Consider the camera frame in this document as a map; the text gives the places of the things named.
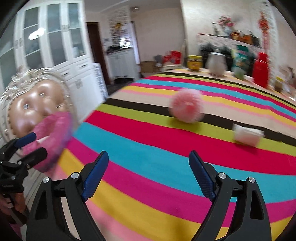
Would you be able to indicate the beige tufted chair left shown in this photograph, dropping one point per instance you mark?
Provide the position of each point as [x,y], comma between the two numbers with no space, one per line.
[31,96]

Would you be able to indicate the striped colourful tablecloth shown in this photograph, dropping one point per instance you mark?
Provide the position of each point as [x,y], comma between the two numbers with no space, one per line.
[148,191]

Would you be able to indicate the white low cabinet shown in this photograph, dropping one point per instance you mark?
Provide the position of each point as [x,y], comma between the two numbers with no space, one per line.
[122,64]

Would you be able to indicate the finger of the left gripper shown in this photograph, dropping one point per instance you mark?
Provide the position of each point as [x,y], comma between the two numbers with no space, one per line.
[33,158]
[25,140]

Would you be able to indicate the yellow lidded jar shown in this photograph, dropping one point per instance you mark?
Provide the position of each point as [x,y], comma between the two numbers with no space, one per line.
[194,62]

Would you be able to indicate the white tall glass cabinet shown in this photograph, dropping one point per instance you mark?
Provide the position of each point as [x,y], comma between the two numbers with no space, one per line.
[54,34]

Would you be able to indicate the red chinese knot ornament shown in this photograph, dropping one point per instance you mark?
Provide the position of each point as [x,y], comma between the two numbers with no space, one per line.
[264,27]

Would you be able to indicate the green snack bag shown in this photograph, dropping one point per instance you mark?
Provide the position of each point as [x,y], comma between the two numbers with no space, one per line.
[241,61]

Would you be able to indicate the pink lined trash bin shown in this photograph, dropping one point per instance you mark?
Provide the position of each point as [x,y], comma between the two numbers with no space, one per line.
[53,133]

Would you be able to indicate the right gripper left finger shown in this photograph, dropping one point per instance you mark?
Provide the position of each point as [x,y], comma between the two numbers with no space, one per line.
[59,211]

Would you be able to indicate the pink foam net ball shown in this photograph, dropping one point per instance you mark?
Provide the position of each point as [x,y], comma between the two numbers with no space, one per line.
[187,105]

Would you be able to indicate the white paper carton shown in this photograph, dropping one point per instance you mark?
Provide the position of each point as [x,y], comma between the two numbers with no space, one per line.
[247,136]

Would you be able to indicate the small yellow lid jar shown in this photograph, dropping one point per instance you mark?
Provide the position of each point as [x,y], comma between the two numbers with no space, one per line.
[278,84]

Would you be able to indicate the piano with lace cover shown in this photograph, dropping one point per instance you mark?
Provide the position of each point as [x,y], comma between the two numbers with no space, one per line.
[228,47]

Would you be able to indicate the red thermos jug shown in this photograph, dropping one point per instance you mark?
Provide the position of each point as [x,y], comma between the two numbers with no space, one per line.
[260,72]

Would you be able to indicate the flower vase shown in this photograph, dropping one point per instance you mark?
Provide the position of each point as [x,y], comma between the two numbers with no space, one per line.
[227,24]

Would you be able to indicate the red gift bags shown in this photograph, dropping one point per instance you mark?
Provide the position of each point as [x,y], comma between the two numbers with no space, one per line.
[173,57]

